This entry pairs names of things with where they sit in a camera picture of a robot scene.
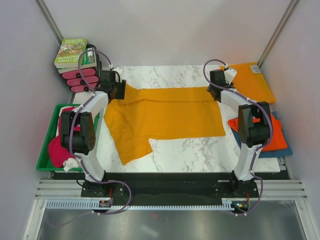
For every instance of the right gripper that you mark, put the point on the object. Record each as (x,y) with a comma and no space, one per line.
(231,84)

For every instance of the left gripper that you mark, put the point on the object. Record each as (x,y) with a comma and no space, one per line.
(122,86)

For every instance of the yellow t shirt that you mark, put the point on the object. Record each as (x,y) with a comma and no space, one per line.
(160,114)

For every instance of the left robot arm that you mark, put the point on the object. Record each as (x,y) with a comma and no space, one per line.
(78,134)

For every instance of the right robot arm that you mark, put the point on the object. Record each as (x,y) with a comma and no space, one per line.
(255,129)

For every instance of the pink and black drawer unit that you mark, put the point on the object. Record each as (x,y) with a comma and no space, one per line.
(83,80)

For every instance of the orange plastic folder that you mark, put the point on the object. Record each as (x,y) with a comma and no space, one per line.
(250,82)

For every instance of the green illustrated book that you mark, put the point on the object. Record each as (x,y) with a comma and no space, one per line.
(69,52)

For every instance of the white t shirt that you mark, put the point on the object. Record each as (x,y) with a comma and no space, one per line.
(71,163)

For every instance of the magenta t shirt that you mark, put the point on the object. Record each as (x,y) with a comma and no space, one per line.
(56,152)

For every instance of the folded orange t shirt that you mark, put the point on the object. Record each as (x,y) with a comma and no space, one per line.
(277,135)

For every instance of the green plastic tray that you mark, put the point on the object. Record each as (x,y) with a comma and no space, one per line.
(44,163)

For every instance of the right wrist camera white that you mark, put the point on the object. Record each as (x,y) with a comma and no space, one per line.
(229,74)

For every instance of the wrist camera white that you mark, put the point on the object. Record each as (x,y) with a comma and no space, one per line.
(229,74)
(119,71)

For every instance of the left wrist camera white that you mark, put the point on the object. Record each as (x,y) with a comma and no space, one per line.
(119,71)

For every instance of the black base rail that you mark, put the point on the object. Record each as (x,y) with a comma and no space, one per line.
(170,189)

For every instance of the left aluminium corner post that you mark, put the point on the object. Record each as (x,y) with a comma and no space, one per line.
(42,6)

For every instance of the aluminium corner post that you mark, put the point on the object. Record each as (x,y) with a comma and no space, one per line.
(278,31)
(42,6)

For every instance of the right aluminium corner post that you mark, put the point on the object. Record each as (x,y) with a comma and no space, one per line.
(278,31)

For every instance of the white slotted cable duct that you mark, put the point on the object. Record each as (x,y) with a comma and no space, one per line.
(76,204)

